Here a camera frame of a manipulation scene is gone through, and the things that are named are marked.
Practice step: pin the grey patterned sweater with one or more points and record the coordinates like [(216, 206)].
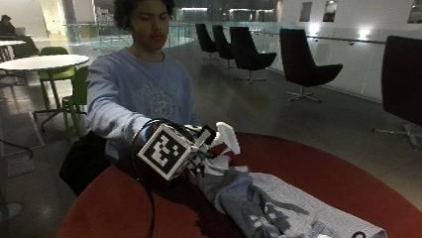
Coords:
[(272, 205)]

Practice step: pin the white cube with black markers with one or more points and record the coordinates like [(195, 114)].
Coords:
[(167, 152)]

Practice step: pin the person in light blue sweatshirt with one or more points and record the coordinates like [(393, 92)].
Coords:
[(133, 89)]

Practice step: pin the green chair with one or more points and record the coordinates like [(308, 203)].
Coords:
[(81, 89), (55, 73)]

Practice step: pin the black swivel chair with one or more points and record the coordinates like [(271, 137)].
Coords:
[(247, 49), (222, 44), (204, 41), (302, 62), (403, 79)]

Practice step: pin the glass balustrade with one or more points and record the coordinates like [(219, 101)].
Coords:
[(106, 34)]

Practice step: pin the white round table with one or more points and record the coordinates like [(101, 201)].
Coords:
[(10, 43), (42, 61)]

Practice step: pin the metal handrail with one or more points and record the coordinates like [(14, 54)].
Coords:
[(335, 39)]

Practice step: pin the wall lamp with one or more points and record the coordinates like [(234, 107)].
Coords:
[(364, 34), (314, 29)]

